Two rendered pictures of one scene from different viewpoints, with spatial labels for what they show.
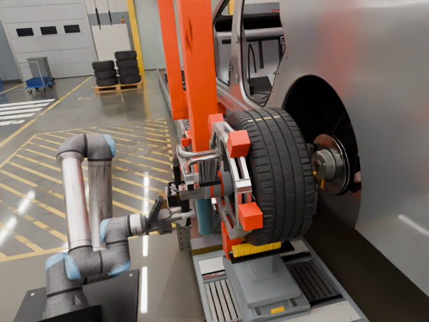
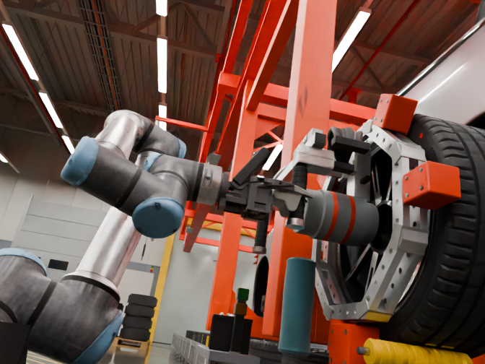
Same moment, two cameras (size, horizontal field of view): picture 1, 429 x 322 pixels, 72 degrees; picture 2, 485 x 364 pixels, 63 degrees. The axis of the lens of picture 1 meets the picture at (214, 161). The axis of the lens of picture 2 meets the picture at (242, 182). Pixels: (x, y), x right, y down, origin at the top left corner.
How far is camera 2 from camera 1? 1.09 m
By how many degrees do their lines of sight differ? 46
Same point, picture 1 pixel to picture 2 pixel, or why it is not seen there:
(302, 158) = not seen: outside the picture
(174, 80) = (225, 271)
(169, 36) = (233, 217)
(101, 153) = (165, 145)
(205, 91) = not seen: hidden behind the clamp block
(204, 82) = not seen: hidden behind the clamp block
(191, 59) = (301, 123)
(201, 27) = (317, 97)
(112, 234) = (169, 164)
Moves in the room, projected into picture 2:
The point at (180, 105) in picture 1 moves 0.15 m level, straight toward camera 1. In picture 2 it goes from (223, 309) to (224, 308)
